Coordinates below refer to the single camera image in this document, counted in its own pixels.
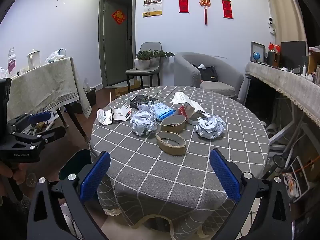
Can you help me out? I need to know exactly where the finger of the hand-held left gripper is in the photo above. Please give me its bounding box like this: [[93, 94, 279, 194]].
[[14, 126, 66, 145], [6, 111, 54, 133]]

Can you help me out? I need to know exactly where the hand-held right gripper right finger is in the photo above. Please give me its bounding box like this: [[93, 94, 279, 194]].
[[209, 148, 295, 240]]

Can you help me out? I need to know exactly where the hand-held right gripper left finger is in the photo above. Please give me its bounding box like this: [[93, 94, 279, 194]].
[[26, 151, 111, 240]]

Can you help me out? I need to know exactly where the blue tissue packet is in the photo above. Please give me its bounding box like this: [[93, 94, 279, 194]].
[[152, 102, 177, 122]]

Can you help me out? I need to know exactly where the person's left hand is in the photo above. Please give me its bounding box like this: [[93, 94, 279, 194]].
[[0, 159, 22, 180]]

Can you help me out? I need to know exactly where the beige patterned tablecloth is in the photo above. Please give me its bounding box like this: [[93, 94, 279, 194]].
[[7, 56, 92, 123]]

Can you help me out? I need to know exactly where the crumpled paper ball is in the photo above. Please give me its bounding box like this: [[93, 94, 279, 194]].
[[137, 103, 157, 113], [130, 110, 158, 136], [196, 114, 226, 139]]

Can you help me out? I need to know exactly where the black floor bin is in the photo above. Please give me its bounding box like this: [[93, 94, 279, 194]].
[[83, 87, 97, 108]]

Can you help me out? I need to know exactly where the torn white small box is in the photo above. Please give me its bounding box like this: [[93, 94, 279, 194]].
[[97, 108, 113, 126]]

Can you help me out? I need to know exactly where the white electric kettle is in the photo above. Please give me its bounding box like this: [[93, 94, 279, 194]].
[[26, 49, 42, 71]]

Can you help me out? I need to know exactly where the grey checked tablecloth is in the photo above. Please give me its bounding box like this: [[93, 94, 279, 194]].
[[89, 85, 270, 240]]

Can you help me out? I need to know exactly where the person's dark clothing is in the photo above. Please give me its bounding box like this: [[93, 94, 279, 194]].
[[0, 179, 32, 233]]

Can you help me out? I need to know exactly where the pink labelled pack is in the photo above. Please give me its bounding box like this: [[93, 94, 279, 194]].
[[7, 47, 17, 78]]

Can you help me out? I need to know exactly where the white tape roll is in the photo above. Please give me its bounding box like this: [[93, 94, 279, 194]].
[[187, 112, 204, 126]]

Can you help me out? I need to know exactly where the white plastic bag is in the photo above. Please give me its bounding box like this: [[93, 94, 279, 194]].
[[45, 48, 67, 64]]

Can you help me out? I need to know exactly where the torn white and red box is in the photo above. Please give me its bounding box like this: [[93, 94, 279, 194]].
[[111, 103, 133, 121]]

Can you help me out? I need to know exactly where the red and silver carton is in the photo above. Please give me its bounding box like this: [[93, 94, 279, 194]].
[[178, 102, 207, 119]]

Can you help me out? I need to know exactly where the flat cardboard box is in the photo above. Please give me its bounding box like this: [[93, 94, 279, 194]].
[[114, 79, 141, 98]]

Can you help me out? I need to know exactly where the black tissue packet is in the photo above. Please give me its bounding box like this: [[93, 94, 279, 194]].
[[130, 95, 159, 109]]

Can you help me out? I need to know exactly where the grey green door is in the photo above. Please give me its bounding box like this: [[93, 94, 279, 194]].
[[98, 0, 137, 88]]

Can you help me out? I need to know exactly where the black handbag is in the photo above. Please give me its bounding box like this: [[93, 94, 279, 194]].
[[193, 64, 219, 83]]

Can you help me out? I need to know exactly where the beige fringed cloth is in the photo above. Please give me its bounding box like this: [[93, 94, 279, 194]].
[[245, 61, 320, 128]]

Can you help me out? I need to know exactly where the grey armchair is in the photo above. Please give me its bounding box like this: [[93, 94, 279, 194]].
[[174, 52, 244, 98]]

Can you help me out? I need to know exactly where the potted plant in white pot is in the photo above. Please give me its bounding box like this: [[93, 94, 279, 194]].
[[134, 50, 153, 71], [150, 50, 175, 67]]

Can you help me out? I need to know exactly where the red diamond door decoration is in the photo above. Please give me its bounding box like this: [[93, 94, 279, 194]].
[[111, 10, 127, 25]]

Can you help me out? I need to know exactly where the grey dining chair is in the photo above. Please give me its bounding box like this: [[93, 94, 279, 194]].
[[125, 42, 163, 93]]

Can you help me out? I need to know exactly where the black monitor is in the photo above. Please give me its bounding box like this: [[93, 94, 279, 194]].
[[279, 40, 307, 68]]

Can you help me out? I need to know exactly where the wooden storage box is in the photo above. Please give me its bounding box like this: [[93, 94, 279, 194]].
[[307, 45, 320, 77]]

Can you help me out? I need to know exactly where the red hanging scroll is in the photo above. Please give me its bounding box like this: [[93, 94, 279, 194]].
[[221, 0, 234, 20], [178, 0, 190, 14]]

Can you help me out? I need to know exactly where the brown cardboard tape ring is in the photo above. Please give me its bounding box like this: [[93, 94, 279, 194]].
[[155, 131, 187, 156], [160, 115, 187, 133]]

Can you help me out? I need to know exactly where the grey picture frame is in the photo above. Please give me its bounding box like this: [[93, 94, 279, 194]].
[[250, 41, 266, 63]]

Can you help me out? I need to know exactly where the white security camera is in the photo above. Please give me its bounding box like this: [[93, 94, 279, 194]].
[[267, 17, 277, 36]]

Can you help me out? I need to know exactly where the wall calendar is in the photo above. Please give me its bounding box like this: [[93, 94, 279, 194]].
[[142, 0, 163, 18]]

